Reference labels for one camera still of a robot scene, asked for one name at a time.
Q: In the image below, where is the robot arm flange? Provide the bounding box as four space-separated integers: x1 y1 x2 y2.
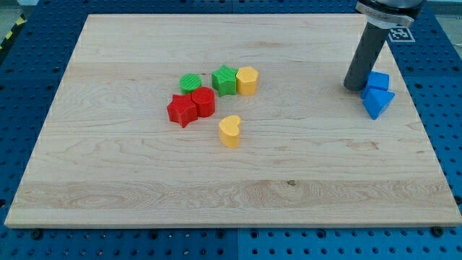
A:
355 0 426 29

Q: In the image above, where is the yellow heart block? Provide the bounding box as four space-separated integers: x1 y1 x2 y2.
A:
218 115 241 149

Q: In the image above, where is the yellow hexagon block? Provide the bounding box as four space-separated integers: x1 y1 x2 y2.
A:
236 66 259 96

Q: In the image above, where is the wooden board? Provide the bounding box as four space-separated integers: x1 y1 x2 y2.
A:
5 14 461 229

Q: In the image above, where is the red cylinder block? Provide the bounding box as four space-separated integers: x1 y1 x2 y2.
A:
191 87 216 118

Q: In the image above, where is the green star block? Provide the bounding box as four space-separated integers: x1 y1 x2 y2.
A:
212 65 237 97

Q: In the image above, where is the red star block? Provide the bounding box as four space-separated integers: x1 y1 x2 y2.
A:
167 93 199 128

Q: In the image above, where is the green cylinder block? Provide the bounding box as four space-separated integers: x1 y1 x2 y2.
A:
179 74 202 94

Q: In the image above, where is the blue triangle block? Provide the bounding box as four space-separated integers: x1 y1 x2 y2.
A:
363 88 395 120

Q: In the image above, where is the blue cube block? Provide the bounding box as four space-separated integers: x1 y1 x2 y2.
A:
360 71 390 99

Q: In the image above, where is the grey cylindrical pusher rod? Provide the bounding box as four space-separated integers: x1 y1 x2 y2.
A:
344 22 389 92

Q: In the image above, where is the black white fiducial tag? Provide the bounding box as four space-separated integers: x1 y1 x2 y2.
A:
388 27 415 43

